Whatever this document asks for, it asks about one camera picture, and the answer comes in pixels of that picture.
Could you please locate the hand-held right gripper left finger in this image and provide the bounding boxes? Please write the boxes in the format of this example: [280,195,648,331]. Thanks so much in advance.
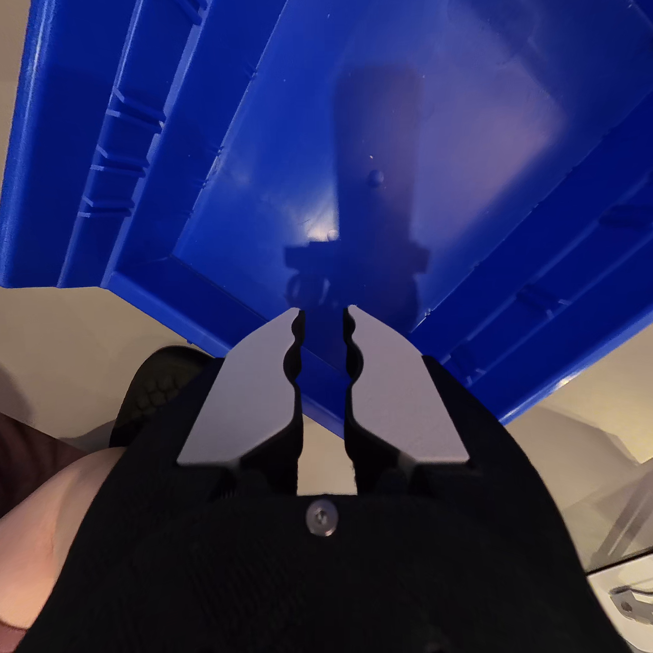
[176,307,305,493]

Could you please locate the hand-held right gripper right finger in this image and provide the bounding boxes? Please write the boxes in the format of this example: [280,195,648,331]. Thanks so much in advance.
[343,305,470,493]

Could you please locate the blue plastic bin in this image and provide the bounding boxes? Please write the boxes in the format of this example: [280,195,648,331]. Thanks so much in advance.
[0,0,653,439]

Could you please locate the person's left forearm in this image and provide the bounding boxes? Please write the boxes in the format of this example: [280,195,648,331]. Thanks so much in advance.
[0,446,128,631]

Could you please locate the tilted board on white stand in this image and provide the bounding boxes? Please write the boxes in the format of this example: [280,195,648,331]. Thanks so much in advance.
[587,459,653,653]

